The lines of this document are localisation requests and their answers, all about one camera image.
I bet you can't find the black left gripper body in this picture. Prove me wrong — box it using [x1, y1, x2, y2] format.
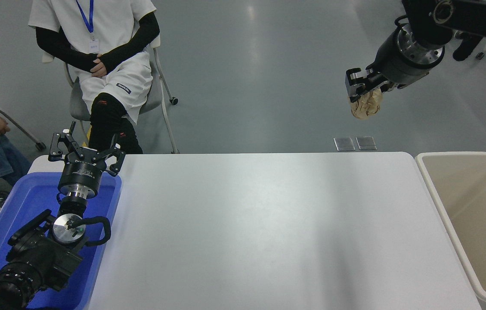
[59, 157, 106, 192]

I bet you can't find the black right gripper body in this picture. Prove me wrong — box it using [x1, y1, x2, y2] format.
[368, 32, 430, 85]

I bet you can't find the tan paper ball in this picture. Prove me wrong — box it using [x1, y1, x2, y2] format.
[350, 88, 384, 120]

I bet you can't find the metal floor plate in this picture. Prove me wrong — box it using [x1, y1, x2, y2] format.
[356, 136, 378, 151]
[334, 137, 356, 152]

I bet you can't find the blue plastic tray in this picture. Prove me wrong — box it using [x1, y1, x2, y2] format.
[0, 171, 123, 310]

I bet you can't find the large pale plastic bin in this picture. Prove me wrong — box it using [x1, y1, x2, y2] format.
[415, 152, 486, 304]

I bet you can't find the blue lanyard with badge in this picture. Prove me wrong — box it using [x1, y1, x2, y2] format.
[76, 0, 101, 54]

